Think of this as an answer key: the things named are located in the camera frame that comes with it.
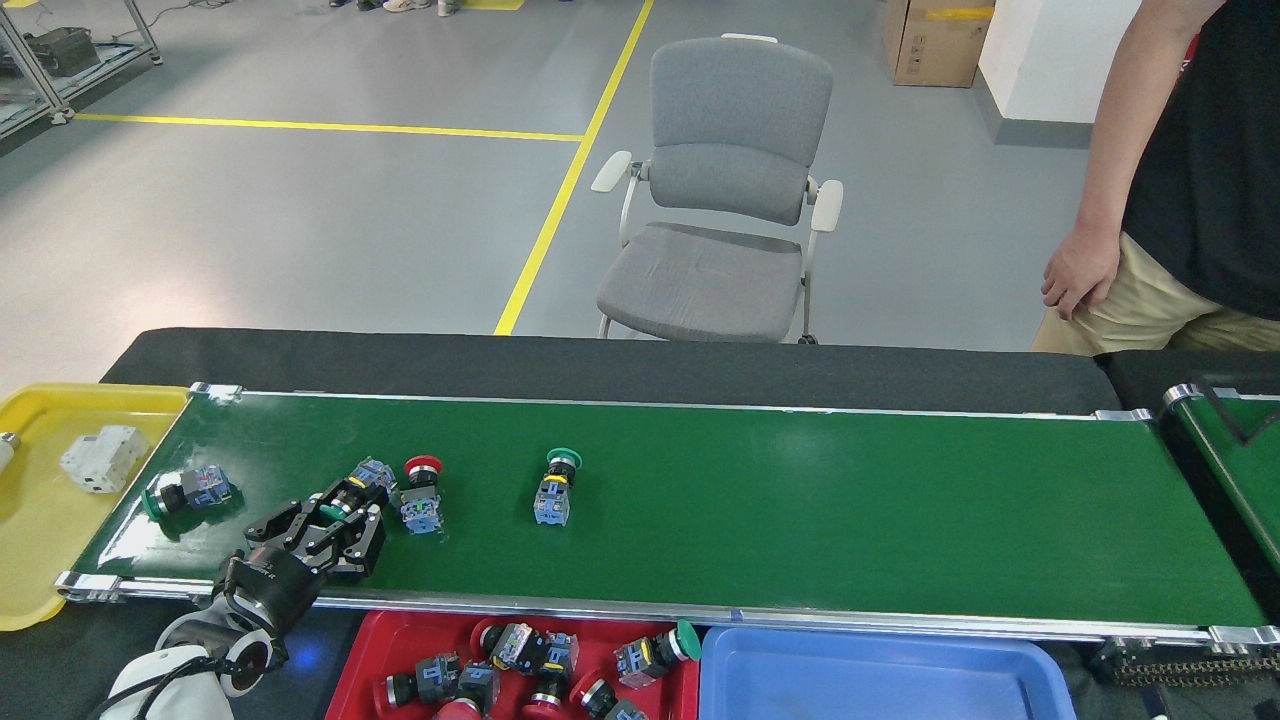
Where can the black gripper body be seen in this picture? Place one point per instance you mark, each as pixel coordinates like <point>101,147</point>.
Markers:
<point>270,590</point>

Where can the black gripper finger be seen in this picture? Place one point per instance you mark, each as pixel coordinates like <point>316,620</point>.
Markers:
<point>290,520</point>
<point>355,550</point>

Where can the red plastic tray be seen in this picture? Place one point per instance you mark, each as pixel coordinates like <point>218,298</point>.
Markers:
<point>400,635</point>

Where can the yellow plastic tray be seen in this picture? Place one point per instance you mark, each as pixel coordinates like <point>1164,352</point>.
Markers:
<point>40,540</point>

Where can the long green conveyor belt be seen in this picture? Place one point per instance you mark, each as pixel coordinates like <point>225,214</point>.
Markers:
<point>800,500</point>

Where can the blue plastic tray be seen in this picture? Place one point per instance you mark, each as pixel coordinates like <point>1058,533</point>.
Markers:
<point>880,680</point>

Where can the short green conveyor belt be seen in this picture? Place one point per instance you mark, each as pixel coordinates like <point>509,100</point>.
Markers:
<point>1250,480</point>

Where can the person's right hand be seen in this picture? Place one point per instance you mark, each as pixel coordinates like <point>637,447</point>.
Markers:
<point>1080,270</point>

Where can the white circuit breaker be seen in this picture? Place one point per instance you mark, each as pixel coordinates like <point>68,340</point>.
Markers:
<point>100,460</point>

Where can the grey office chair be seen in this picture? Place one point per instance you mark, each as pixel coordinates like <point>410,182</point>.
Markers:
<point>700,280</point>

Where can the black box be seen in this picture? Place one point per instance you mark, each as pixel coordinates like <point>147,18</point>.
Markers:
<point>60,50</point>

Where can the person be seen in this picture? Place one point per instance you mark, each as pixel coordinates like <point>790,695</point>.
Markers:
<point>410,5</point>
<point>1210,150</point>

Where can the cardboard box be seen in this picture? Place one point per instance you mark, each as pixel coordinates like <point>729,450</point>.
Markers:
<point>935,45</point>

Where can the silver metal frame rack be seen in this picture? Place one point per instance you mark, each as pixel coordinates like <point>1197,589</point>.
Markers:
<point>30,90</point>

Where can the black guide bracket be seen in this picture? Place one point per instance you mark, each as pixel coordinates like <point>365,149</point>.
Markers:
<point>1222,412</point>

